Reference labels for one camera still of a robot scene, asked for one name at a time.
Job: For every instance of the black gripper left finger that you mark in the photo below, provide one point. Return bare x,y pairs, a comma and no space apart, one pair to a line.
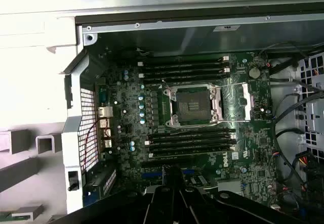
162,208

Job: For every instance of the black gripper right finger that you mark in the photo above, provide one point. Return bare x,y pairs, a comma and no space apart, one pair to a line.
191,206

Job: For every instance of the blue expansion slot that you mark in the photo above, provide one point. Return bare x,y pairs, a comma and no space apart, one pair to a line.
152,175

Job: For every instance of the black RAM slot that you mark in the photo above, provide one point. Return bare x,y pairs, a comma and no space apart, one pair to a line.
192,146
182,61
192,140
182,72
192,134
182,66
182,79
192,153

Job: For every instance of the CPU socket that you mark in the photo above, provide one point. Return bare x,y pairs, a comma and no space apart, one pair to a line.
193,105

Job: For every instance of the silver chipset heatsink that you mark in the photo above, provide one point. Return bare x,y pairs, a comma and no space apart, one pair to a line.
229,186

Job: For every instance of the green Dell motherboard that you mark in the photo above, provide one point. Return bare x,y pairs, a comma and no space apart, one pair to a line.
253,145

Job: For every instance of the thin metal locking lever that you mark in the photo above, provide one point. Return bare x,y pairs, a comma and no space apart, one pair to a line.
167,87

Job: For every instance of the green RAM stick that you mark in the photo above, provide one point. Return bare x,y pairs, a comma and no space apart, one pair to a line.
15,216

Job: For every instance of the silver coin battery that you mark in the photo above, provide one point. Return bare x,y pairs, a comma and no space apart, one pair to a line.
254,72

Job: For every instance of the perforated silver drive cage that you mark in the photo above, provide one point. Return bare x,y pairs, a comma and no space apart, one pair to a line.
314,117

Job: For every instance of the open black PC case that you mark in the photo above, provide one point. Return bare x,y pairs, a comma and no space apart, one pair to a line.
152,39

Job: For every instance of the metal socket cover frame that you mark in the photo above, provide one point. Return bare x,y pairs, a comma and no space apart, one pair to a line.
247,100

